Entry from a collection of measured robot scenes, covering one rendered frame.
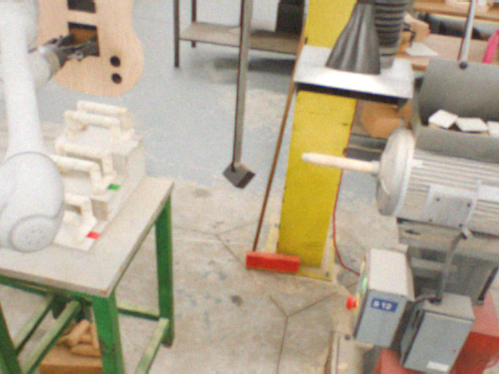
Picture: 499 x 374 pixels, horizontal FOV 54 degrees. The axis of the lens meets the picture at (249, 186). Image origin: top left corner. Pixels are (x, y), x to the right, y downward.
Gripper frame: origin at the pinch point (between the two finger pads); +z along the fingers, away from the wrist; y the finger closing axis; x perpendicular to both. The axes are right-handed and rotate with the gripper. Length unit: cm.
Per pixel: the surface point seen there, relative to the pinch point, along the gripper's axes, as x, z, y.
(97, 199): -43.9, -21.0, 10.6
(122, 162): -38.8, -5.2, 12.3
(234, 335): -146, 21, 51
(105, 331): -73, -47, 23
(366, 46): 17, -23, 84
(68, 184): -43.8, -16.4, -2.1
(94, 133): -35.6, 4.9, -2.9
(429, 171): -14, -19, 107
